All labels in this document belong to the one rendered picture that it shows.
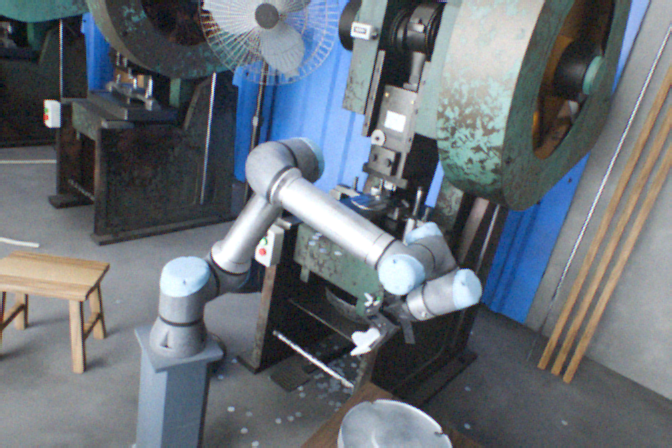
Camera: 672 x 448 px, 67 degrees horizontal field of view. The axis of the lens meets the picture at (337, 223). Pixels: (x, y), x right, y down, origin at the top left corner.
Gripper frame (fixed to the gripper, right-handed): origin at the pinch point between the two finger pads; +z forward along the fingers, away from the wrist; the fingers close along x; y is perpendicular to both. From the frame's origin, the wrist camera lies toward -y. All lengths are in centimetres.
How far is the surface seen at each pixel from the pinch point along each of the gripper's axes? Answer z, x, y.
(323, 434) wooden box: 17.9, 19.6, -12.0
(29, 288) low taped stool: 97, -2, 62
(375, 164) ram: 5, -63, 9
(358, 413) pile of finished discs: 13.0, 11.6, -17.5
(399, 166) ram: -1, -63, 4
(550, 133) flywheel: -41, -80, -21
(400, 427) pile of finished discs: 4.9, 12.4, -25.6
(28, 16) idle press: 221, -202, 170
